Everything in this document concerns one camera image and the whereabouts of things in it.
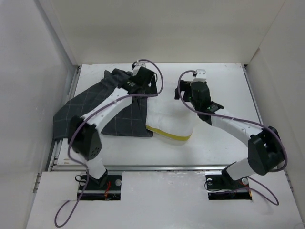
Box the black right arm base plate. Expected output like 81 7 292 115
205 174 249 191

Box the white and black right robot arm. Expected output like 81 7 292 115
174 80 286 189

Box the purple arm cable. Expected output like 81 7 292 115
178 70 288 206
54 59 164 228

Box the white pillow with yellow band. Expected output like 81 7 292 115
145 82 196 142

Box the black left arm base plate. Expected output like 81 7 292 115
74 174 122 192

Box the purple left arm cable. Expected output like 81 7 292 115
54 59 164 228

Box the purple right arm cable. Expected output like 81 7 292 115
178 70 288 206

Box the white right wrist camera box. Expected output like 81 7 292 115
192 69 207 83

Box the aluminium front rail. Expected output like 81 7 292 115
49 164 225 171

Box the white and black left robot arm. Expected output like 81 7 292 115
68 66 157 189

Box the dark grey checked pillowcase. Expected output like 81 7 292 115
53 68 153 140

